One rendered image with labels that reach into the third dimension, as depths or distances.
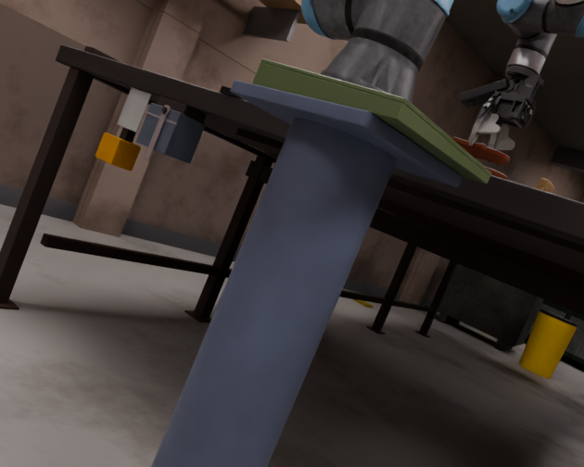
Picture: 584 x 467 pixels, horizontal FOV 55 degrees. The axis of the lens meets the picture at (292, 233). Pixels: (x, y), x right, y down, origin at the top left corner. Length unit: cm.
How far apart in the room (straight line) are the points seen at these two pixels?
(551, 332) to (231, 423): 565
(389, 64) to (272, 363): 45
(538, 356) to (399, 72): 568
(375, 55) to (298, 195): 23
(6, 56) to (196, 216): 178
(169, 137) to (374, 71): 85
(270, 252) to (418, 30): 38
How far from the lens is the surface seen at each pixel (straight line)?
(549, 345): 638
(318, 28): 101
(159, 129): 160
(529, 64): 143
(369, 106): 71
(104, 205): 400
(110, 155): 174
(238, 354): 83
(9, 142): 383
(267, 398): 85
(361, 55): 84
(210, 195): 459
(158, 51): 397
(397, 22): 86
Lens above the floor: 74
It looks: 4 degrees down
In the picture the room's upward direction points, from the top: 23 degrees clockwise
